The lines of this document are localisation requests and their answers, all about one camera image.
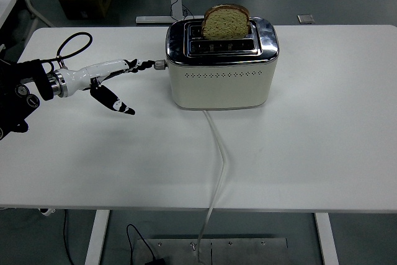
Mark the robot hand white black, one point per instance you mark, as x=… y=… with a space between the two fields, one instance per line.
x=90 y=72

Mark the silver toaster lever knob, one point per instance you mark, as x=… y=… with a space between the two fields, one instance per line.
x=160 y=65

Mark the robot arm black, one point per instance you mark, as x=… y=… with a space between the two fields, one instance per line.
x=15 y=91

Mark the cream toaster chrome top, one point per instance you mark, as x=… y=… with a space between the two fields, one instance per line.
x=217 y=91

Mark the brown cardboard box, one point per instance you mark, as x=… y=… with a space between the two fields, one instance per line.
x=83 y=6

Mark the white side table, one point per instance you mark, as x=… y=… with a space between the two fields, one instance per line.
x=5 y=7

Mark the brown bread slice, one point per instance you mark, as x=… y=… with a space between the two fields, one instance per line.
x=224 y=26

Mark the white table leg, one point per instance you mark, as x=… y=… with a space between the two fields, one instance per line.
x=325 y=240
x=96 y=240

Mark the black power adapter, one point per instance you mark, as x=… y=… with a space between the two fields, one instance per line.
x=156 y=262

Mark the grey floor socket plate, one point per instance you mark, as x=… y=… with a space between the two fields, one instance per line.
x=306 y=19

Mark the grey metal plate with screws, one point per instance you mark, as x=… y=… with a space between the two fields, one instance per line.
x=248 y=252

